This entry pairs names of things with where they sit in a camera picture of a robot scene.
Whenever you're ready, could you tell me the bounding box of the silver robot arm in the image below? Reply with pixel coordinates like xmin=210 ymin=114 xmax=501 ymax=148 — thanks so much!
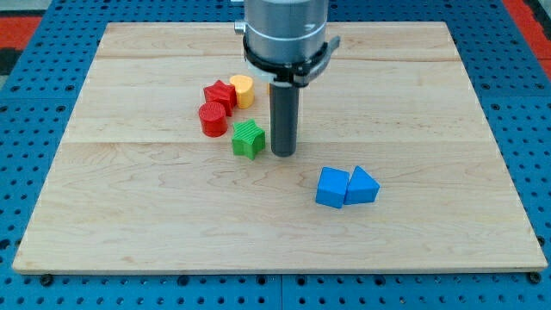
xmin=234 ymin=0 xmax=341 ymax=88

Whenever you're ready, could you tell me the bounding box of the red cylinder block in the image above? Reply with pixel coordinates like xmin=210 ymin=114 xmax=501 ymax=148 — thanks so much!
xmin=198 ymin=102 xmax=227 ymax=137

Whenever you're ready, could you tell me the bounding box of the blue triangular prism block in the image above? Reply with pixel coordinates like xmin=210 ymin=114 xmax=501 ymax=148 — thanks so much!
xmin=344 ymin=166 xmax=381 ymax=205

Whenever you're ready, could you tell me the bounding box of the light wooden board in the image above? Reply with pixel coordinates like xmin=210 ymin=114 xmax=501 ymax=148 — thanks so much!
xmin=13 ymin=22 xmax=548 ymax=275

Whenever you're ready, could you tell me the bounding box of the yellow heart block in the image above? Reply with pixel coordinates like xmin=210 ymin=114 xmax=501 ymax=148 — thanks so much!
xmin=230 ymin=75 xmax=255 ymax=109

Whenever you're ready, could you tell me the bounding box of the red star block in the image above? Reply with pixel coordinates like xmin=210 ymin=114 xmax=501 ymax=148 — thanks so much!
xmin=203 ymin=80 xmax=237 ymax=117

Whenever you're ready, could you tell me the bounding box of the blue cube block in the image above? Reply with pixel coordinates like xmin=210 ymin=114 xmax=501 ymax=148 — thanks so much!
xmin=315 ymin=167 xmax=350 ymax=208

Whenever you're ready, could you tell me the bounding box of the green star block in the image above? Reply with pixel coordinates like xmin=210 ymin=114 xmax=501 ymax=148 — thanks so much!
xmin=232 ymin=119 xmax=265 ymax=160

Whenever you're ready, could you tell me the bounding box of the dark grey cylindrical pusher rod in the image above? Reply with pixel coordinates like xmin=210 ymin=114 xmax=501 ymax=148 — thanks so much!
xmin=269 ymin=84 xmax=300 ymax=158

